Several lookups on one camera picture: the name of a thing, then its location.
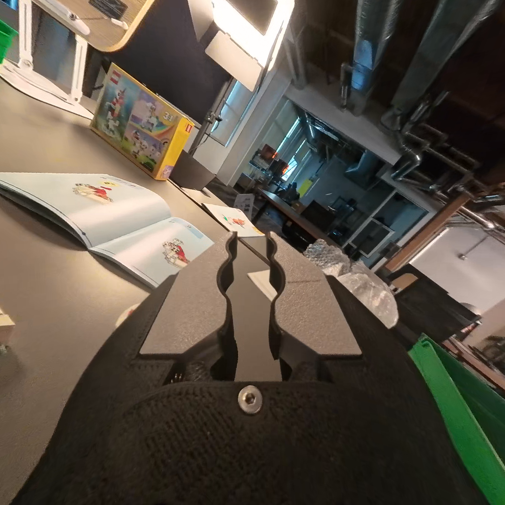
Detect clear plastic bags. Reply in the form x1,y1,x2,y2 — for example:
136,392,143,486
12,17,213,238
306,239,399,330

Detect green plastic bin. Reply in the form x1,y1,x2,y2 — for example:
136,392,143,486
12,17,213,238
408,333,505,505
0,18,18,64

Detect bright studio light panel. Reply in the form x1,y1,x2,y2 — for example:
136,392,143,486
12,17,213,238
187,0,296,93

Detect black rectangular card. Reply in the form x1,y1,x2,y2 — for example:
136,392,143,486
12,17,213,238
89,0,128,18

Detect white paper sheet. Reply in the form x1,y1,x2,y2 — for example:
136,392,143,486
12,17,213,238
246,270,279,300

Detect dark grey box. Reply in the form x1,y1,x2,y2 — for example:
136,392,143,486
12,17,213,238
170,152,218,190

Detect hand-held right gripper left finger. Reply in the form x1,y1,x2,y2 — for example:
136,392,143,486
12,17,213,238
139,231,238,363

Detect dark blue partition panel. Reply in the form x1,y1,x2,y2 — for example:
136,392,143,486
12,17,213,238
93,0,233,123

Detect small white instruction booklet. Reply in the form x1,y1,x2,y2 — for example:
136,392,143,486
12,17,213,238
201,203,266,238

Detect silver ceiling duct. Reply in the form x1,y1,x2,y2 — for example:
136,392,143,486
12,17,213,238
391,0,505,115
341,0,399,115

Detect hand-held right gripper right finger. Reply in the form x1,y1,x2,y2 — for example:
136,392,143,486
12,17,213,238
267,231,363,364

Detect black light stand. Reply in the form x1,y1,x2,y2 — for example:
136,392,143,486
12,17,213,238
189,75,237,158

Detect yellow lego set box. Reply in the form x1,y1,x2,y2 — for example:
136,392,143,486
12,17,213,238
90,62,196,181

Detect wooden top white stand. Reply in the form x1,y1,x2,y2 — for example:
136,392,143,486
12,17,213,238
0,0,155,119

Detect pale blue instruction booklet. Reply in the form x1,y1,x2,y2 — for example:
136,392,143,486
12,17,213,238
0,171,215,289

